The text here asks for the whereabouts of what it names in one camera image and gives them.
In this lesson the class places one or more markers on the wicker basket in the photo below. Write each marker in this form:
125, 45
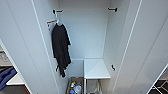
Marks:
68, 85

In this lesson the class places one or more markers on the small dark wall hook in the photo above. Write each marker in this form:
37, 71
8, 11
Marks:
113, 67

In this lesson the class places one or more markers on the white inner shelf box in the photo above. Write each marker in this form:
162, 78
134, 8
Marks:
96, 68

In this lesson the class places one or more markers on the white wardrobe cabinet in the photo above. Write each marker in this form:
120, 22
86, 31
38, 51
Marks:
86, 30

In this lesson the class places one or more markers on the black wardrobe hook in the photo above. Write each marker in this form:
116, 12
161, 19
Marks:
55, 11
114, 9

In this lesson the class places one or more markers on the black t-shirt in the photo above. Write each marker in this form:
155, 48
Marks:
60, 46

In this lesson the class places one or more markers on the blue bottle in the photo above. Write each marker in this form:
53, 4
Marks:
72, 90

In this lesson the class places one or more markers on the white clothes hanger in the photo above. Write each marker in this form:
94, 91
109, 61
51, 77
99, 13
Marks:
59, 22

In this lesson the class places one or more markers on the orange and white sticker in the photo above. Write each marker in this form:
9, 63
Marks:
50, 22

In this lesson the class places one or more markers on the white wardrobe door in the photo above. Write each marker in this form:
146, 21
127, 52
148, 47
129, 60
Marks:
146, 46
23, 36

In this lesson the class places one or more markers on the white bin lid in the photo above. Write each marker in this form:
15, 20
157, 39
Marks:
16, 80

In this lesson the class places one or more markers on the white item in basket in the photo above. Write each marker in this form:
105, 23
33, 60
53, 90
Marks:
78, 88

